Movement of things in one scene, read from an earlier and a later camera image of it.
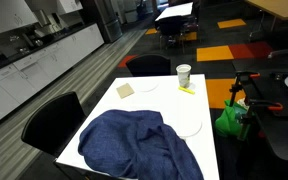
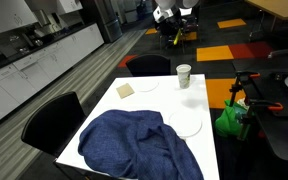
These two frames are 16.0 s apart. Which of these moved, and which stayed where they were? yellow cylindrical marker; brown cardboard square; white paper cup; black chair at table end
Moved: yellow cylindrical marker
Stayed: black chair at table end; brown cardboard square; white paper cup
